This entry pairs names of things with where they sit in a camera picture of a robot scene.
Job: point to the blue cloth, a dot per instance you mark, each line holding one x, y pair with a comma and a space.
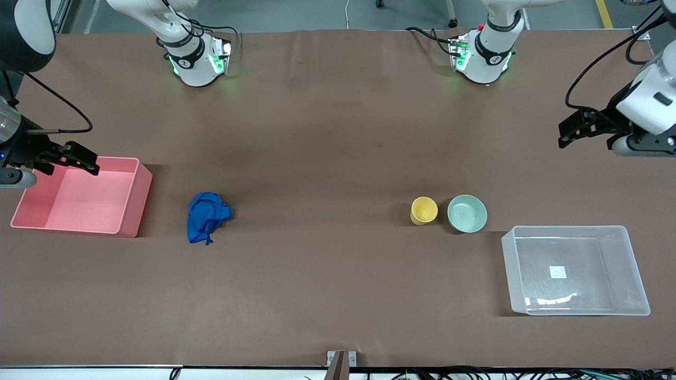
206, 216

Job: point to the white label sticker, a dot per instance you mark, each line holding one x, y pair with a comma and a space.
557, 272

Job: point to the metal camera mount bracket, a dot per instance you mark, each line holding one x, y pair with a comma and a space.
340, 364

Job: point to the pink plastic bin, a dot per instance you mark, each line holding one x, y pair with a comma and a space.
79, 200

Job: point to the chair leg with caster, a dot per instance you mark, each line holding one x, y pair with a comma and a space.
453, 22

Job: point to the clear plastic box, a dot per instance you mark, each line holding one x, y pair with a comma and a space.
607, 279

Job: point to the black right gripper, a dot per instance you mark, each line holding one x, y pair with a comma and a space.
22, 146

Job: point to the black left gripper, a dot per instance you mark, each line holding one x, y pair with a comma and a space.
603, 122

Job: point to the yellow cup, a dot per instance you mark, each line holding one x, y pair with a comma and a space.
424, 210

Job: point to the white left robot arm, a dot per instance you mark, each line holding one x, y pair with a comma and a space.
486, 63

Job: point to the brown table cover sheet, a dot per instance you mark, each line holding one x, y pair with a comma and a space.
338, 158

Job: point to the aluminium frame post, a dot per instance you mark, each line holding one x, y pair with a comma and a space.
66, 13

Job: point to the mint green bowl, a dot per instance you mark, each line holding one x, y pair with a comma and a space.
467, 214

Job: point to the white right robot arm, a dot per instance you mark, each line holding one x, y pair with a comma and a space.
190, 68

